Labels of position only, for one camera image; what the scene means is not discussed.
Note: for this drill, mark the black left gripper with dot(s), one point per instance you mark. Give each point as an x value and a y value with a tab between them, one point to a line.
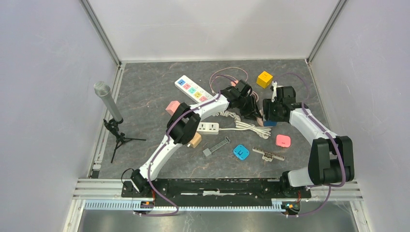
253	111

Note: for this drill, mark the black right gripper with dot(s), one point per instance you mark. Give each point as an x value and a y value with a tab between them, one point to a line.
267	105

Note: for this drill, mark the dark blue cube socket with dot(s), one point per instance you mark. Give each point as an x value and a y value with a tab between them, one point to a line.
269	123

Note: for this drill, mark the pink round socket base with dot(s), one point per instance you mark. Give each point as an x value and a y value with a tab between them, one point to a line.
260	119

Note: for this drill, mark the yellow cube plug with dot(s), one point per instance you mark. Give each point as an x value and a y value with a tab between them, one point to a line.
264	79

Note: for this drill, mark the pink and blue block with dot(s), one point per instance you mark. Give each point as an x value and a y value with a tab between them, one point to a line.
283	141

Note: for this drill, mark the small white power strip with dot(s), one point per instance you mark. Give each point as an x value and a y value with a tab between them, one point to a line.
208	128

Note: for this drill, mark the blue plug adapter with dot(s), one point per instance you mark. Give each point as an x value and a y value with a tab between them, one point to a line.
241	152

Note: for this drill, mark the long white power strip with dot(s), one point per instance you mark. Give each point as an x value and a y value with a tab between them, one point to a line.
192	89

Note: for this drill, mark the beige dragon plug adapter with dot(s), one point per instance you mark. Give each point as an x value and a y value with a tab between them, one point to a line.
193	143

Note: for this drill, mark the pink cube plug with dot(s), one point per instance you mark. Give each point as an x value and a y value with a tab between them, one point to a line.
172	107

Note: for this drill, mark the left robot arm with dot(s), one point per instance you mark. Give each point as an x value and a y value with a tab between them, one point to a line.
183	125

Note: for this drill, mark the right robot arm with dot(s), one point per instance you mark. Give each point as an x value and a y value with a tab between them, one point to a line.
331	160

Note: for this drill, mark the beige toothed ruler piece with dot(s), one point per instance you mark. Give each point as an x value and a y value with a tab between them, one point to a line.
268	156

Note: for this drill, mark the silver microphone on stand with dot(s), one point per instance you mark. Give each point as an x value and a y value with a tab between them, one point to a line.
103	91

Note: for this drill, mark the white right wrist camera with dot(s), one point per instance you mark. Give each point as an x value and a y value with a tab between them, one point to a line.
274	88

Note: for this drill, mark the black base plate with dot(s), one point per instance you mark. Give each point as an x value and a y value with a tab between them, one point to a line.
217	192

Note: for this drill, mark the aluminium front rail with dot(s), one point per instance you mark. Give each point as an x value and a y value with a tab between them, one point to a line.
106	194

